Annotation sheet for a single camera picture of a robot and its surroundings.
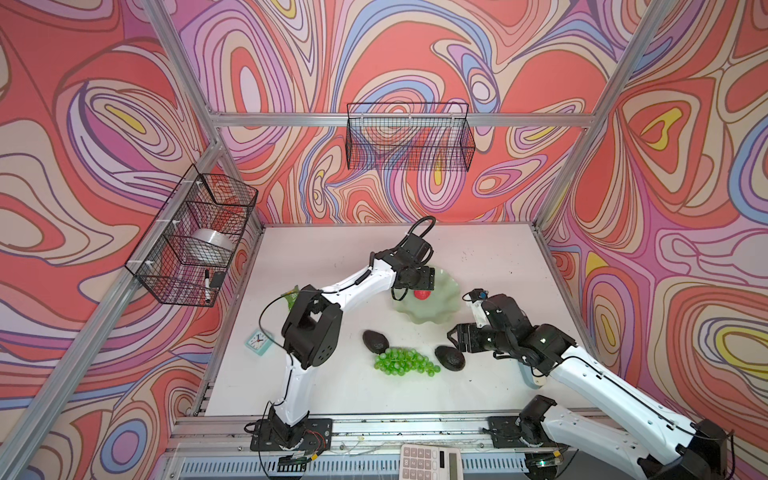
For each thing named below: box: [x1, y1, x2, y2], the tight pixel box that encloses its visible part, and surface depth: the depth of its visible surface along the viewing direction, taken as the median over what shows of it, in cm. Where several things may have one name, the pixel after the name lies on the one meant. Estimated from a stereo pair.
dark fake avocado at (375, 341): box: [362, 330, 389, 354], surface depth 88 cm
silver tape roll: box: [182, 228, 236, 267], surface depth 74 cm
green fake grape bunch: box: [374, 348, 441, 377], surface depth 84 cm
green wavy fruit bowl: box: [395, 268, 460, 324], surface depth 98 cm
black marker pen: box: [204, 268, 211, 304], surface depth 73 cm
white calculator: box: [399, 444, 463, 480], surface depth 69 cm
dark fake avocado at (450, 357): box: [434, 345, 466, 372], surface depth 83 cm
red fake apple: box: [413, 290, 432, 301], surface depth 98 cm
